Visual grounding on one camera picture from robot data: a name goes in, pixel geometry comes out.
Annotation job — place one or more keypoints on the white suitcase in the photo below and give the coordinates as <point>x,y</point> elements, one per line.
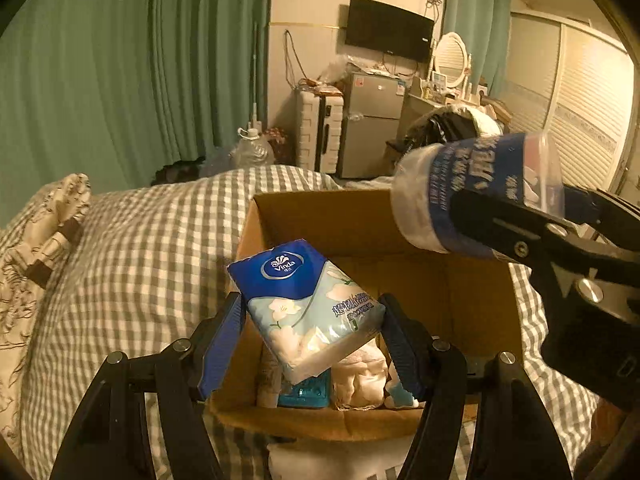
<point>318,131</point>

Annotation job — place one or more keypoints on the white louvered wardrobe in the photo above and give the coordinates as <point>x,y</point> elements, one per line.
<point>575,83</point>

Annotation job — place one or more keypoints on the black wall television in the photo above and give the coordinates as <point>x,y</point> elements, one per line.
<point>388,29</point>

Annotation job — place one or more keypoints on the green curtain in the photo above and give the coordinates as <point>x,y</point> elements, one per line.
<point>116,89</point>
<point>484,27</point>

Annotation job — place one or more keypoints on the clear water jug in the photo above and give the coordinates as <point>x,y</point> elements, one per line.
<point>252,150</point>

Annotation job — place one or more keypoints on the brown cardboard box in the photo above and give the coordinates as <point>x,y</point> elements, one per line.
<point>467,301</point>

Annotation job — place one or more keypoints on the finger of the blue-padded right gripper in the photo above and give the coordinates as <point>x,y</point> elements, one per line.
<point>530,236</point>
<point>609,215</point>

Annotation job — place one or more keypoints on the white ointment tube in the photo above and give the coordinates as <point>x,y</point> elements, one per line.
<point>268,380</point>

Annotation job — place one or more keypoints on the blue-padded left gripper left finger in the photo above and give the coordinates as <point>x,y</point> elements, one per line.
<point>108,437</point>

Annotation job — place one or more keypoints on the green checkered bed quilt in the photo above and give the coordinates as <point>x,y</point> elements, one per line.
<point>148,266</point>

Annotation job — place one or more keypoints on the white knit glove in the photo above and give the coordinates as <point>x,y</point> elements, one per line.
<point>316,460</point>

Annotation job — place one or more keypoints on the green curtain left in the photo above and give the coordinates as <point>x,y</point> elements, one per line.
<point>116,89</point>

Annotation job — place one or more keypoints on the green curtain right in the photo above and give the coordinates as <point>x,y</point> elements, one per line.
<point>484,27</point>

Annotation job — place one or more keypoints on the floral white blanket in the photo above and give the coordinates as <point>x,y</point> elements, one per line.
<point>33,245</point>

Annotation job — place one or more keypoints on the chair with piled jackets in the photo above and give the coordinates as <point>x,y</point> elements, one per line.
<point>424,123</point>

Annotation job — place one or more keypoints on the blue tissue pack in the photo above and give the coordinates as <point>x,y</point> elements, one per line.
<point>309,312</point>

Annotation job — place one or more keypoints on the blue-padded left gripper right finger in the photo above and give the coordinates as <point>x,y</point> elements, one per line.
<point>514,436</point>

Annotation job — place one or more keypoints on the clear cotton swab jar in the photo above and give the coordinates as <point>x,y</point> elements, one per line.
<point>439,190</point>

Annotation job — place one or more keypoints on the teal blister pill pack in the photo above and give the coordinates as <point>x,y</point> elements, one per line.
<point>313,392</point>

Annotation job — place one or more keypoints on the oval white vanity mirror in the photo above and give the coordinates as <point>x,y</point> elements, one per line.
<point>451,61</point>

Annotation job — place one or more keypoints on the silver mini fridge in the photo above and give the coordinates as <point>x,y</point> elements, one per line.
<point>373,106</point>

